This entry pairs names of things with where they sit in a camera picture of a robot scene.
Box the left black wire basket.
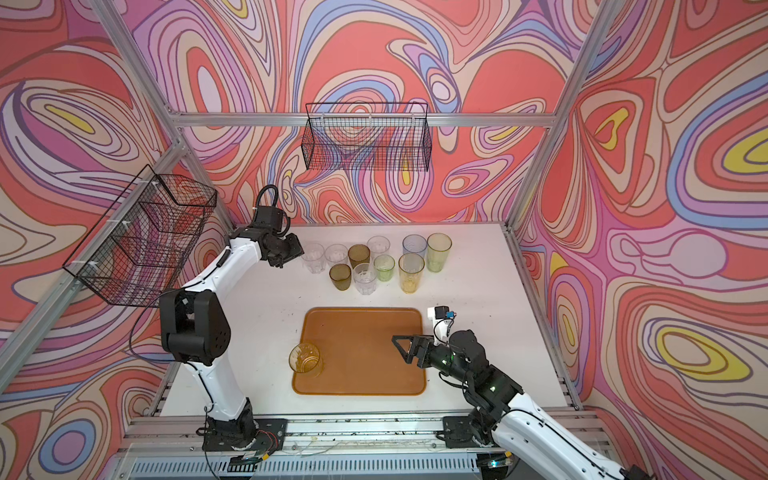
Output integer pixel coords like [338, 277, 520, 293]
[62, 165, 218, 307]

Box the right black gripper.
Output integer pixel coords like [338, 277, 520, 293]
[392, 334, 472, 386]

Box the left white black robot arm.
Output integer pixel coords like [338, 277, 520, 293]
[159, 206, 304, 449]

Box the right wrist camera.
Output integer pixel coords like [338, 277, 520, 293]
[427, 305, 456, 326]

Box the green short glass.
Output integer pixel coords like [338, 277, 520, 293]
[374, 254, 396, 283]

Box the clear glass back centre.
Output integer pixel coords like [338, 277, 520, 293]
[366, 235, 390, 259]

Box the brown tall glass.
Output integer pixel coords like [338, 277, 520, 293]
[348, 244, 371, 268]

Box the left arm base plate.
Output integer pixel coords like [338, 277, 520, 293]
[196, 418, 288, 453]

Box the back black wire basket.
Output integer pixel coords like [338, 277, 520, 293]
[301, 101, 432, 172]

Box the yellow short plastic glass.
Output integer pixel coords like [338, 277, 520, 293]
[288, 342, 324, 378]

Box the black wire basket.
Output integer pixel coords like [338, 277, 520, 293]
[62, 165, 218, 307]
[301, 101, 432, 172]

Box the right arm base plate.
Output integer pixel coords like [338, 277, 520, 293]
[435, 415, 495, 449]

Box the bluish clear tall glass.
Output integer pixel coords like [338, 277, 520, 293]
[402, 234, 428, 258]

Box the clear faceted glass front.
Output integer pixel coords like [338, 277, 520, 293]
[352, 263, 378, 295]

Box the green tall glass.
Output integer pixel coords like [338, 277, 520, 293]
[426, 233, 453, 273]

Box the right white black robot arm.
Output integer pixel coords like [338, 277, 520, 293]
[392, 330, 652, 479]

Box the yellow tall glass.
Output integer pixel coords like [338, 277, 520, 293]
[398, 253, 425, 294]

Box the clear faceted glass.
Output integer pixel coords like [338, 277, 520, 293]
[352, 263, 378, 295]
[302, 242, 325, 274]

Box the brown short glass front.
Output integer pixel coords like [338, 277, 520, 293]
[329, 263, 352, 291]

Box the brown plastic tray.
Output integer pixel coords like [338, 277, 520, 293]
[292, 307, 427, 396]

